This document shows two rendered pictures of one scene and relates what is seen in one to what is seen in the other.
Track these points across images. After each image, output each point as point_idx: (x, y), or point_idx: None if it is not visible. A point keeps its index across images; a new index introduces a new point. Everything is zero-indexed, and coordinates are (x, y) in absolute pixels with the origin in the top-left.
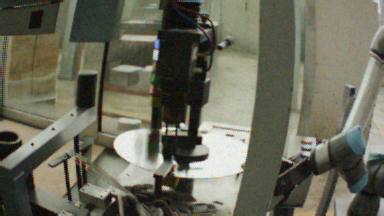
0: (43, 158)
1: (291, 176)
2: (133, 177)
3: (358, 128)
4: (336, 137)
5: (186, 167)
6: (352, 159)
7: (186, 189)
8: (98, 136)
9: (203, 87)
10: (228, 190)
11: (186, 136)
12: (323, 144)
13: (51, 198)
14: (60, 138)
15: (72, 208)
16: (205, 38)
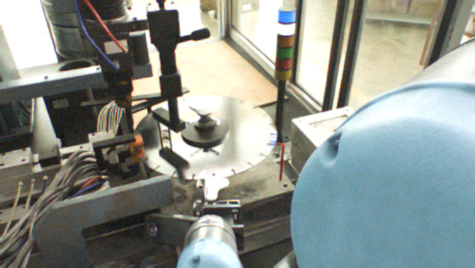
0: (2, 100)
1: (165, 226)
2: None
3: (193, 259)
4: (199, 232)
5: (164, 147)
6: None
7: None
8: (288, 86)
9: (159, 81)
10: (233, 191)
11: (165, 120)
12: (204, 223)
13: (89, 132)
14: (48, 87)
15: (47, 148)
16: (111, 32)
